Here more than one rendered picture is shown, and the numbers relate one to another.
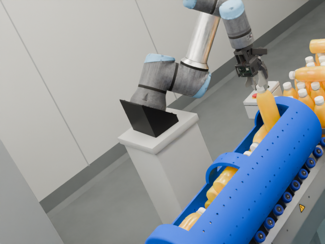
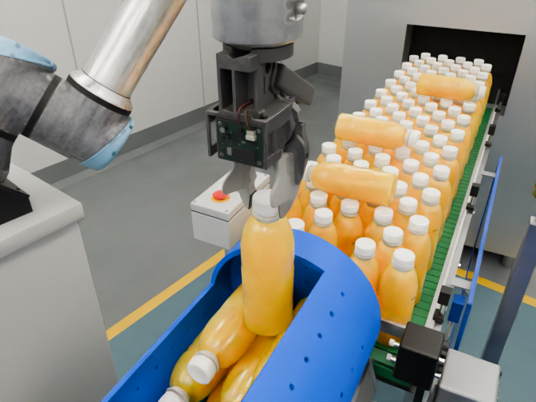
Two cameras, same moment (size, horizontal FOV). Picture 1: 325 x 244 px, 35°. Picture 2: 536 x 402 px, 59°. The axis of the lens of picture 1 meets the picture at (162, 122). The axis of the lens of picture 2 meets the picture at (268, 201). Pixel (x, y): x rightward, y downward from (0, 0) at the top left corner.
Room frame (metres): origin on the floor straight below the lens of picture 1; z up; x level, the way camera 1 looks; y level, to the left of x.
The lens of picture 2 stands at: (1.42, -0.23, 1.66)
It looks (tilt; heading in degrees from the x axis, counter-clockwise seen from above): 32 degrees down; 338
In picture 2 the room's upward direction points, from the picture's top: straight up
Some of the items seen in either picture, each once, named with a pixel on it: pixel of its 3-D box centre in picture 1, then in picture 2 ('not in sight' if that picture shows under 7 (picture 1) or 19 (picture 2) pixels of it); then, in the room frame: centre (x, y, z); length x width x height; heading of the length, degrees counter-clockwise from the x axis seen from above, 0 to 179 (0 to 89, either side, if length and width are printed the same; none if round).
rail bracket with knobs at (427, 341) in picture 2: not in sight; (415, 356); (1.86, -0.71, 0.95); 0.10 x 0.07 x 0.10; 41
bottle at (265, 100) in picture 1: (268, 109); (267, 267); (1.88, -0.42, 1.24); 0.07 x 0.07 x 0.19
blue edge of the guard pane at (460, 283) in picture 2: not in sight; (461, 279); (2.21, -1.19, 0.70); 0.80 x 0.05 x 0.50; 131
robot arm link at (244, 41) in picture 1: (242, 39); (260, 17); (1.87, -0.40, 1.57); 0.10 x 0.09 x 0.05; 41
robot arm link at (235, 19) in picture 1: (234, 18); not in sight; (1.87, -0.40, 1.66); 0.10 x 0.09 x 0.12; 168
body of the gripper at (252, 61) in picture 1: (247, 59); (255, 100); (1.86, -0.40, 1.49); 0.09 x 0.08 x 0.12; 131
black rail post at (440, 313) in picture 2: not in sight; (443, 303); (1.97, -0.86, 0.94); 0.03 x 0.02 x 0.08; 131
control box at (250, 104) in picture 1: (263, 99); (232, 205); (2.34, -0.51, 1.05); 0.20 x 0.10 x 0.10; 131
